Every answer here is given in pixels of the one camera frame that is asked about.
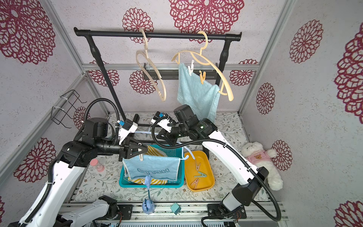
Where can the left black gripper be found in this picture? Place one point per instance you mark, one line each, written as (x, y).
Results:
(126, 150)

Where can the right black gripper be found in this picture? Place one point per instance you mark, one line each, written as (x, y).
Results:
(172, 136)

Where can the grey clothespin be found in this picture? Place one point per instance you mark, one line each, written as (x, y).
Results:
(141, 155)

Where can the blue hello towel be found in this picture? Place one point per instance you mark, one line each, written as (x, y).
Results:
(158, 167)

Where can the peach pink clothespin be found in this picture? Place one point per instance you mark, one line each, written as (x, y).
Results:
(197, 165)

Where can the green clothespin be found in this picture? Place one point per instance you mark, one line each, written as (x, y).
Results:
(200, 175)

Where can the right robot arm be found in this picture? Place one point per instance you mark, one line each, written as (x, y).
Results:
(249, 177)

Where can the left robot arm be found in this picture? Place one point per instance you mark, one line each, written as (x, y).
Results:
(95, 137)

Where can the beige plastic hanger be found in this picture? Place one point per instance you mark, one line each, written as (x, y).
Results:
(221, 81)

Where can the yellow plastic tray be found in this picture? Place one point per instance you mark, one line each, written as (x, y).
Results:
(190, 171)

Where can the teal plain towel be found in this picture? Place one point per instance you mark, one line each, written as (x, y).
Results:
(203, 98)

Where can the orange clothespin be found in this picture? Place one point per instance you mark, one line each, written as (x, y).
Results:
(202, 76)

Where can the white clothespin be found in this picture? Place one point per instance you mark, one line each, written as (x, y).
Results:
(191, 68)

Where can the small teal cube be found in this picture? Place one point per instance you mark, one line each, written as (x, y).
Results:
(175, 208)

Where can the white teddy bear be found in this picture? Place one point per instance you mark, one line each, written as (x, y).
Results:
(257, 155)

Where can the black clothes rack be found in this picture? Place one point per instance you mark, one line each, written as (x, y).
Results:
(88, 34)

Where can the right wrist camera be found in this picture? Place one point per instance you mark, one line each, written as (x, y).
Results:
(163, 120)

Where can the black wire wall rack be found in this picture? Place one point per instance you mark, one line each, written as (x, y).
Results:
(62, 111)

